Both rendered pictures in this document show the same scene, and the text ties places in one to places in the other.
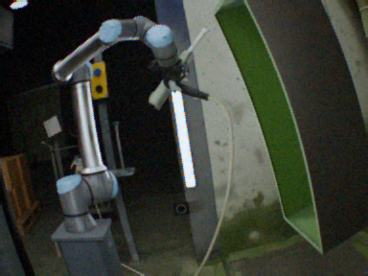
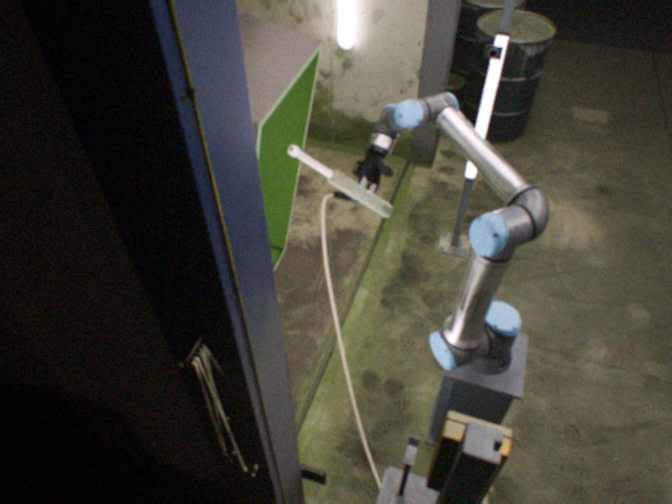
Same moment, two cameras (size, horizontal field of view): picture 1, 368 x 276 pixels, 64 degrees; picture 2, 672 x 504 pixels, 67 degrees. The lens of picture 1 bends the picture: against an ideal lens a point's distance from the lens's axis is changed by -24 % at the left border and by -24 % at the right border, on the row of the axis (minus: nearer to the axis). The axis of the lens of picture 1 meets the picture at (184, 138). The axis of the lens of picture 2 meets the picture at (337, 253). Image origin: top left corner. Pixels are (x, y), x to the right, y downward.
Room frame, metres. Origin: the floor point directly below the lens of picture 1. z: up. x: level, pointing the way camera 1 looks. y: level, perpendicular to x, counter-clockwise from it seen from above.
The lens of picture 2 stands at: (2.94, 0.43, 2.44)
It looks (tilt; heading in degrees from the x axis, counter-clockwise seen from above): 46 degrees down; 201
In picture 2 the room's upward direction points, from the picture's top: straight up
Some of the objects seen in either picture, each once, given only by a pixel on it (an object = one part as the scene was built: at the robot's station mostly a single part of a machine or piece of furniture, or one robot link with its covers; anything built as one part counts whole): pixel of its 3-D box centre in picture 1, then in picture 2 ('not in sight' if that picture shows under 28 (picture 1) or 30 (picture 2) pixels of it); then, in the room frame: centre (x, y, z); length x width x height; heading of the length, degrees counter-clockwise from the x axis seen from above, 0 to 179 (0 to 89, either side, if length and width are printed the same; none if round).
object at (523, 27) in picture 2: not in sight; (515, 27); (-1.15, 0.31, 0.86); 0.54 x 0.54 x 0.01
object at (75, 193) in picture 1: (73, 194); (495, 328); (1.65, 0.59, 0.83); 0.17 x 0.15 x 0.18; 135
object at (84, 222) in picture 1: (78, 219); (490, 347); (1.64, 0.60, 0.69); 0.19 x 0.19 x 0.10
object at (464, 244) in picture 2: not in sight; (454, 244); (0.39, 0.31, 0.01); 0.20 x 0.20 x 0.01; 2
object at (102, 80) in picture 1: (99, 80); (464, 461); (2.47, 0.52, 1.42); 0.12 x 0.06 x 0.26; 92
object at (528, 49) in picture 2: not in sight; (502, 80); (-1.15, 0.31, 0.44); 0.59 x 0.58 x 0.89; 16
